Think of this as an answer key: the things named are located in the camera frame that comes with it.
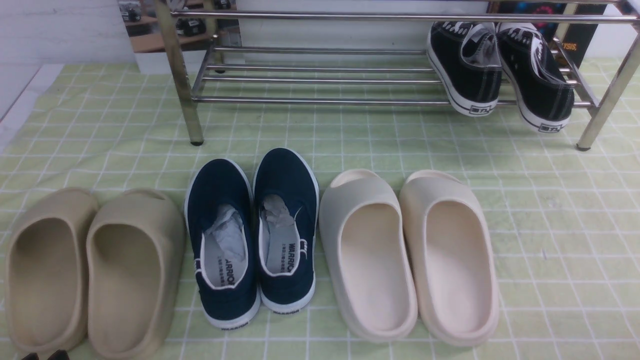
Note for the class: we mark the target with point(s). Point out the leaning photo board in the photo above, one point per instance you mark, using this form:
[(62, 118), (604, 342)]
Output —
[(144, 31)]

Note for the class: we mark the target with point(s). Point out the green checkered floor cloth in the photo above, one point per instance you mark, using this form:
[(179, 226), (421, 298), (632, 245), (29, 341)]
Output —
[(564, 224)]

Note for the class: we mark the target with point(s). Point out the dark poster board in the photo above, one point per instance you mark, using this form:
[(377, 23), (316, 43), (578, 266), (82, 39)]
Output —
[(575, 37)]

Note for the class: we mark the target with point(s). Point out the black canvas sneaker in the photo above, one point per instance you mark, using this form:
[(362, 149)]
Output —
[(544, 97), (465, 57)]

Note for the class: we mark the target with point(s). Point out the right tan foam slide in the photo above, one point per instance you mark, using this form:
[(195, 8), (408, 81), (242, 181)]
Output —
[(135, 250)]

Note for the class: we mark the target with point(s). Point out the tan foam slide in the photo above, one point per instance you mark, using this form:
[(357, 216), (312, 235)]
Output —
[(47, 274), (135, 250)]

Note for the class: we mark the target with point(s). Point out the navy slip-on shoe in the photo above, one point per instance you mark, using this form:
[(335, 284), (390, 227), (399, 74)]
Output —
[(286, 200), (218, 212)]

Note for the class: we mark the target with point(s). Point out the silver metal shoe rack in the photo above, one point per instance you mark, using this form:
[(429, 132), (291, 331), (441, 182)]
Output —
[(213, 67)]

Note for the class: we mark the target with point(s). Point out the right black canvas sneaker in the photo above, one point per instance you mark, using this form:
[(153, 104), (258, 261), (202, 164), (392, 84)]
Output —
[(544, 97)]

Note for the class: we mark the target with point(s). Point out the left cream foam slide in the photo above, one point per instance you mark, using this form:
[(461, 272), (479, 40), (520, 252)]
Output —
[(361, 229)]

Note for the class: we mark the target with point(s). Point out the cream foam slide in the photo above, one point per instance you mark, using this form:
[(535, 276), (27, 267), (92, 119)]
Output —
[(361, 229), (451, 256)]

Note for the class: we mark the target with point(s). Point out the right cream foam slide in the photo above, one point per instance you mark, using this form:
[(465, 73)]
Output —
[(451, 256)]

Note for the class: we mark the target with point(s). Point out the left tan foam slide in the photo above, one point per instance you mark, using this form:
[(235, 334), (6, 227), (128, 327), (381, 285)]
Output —
[(47, 274)]

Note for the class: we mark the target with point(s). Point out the left black canvas sneaker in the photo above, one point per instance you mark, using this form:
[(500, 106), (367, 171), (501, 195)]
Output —
[(465, 57)]

